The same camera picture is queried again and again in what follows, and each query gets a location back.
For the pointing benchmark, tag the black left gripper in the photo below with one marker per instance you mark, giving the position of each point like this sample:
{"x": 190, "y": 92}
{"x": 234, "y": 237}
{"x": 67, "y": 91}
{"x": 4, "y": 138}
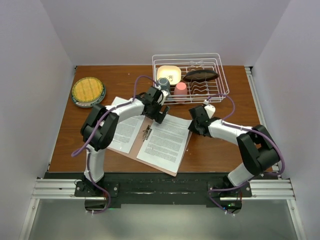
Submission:
{"x": 158, "y": 117}

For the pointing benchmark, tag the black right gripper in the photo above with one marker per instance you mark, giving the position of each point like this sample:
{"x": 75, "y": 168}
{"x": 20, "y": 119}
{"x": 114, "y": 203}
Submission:
{"x": 191, "y": 127}

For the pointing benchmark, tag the black folder clip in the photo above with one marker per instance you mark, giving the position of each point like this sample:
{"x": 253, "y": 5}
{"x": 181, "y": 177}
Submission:
{"x": 146, "y": 133}

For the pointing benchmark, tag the printed paper document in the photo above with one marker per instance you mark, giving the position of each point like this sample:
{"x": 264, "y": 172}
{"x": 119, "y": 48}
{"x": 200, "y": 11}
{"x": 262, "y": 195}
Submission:
{"x": 164, "y": 146}
{"x": 126, "y": 133}

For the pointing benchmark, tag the pink file folder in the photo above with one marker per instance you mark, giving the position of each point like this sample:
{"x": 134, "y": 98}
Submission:
{"x": 138, "y": 142}

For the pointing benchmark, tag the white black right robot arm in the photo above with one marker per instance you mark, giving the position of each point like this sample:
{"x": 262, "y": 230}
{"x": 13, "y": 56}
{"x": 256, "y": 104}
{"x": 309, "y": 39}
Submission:
{"x": 257, "y": 148}

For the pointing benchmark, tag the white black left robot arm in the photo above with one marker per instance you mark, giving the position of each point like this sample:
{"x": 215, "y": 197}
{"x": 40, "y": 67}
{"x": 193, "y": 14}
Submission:
{"x": 100, "y": 126}

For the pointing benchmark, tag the pink cup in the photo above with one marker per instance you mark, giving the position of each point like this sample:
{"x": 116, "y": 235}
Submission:
{"x": 180, "y": 90}

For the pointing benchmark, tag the dark green mug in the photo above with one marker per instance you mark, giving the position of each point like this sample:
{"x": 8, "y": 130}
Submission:
{"x": 164, "y": 84}

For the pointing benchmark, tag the cream square bowl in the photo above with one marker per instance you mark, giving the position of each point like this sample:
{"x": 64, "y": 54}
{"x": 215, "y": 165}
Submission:
{"x": 172, "y": 73}

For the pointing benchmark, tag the dark brown oval plate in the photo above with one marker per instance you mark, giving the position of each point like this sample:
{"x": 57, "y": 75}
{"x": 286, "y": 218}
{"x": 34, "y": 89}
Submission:
{"x": 200, "y": 76}

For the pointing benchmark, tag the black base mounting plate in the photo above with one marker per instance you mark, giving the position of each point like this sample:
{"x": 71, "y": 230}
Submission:
{"x": 141, "y": 188}

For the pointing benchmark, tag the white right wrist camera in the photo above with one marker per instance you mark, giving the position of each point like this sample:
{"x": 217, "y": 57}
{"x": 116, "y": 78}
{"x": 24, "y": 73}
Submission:
{"x": 210, "y": 109}

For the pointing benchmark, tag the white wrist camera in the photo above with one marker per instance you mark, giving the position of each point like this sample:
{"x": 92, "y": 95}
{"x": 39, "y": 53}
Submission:
{"x": 210, "y": 109}
{"x": 163, "y": 96}

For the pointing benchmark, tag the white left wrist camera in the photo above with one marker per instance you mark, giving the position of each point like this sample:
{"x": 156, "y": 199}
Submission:
{"x": 163, "y": 96}

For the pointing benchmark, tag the white wire dish rack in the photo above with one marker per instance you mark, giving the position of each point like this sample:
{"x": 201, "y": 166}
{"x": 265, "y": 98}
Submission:
{"x": 216, "y": 89}

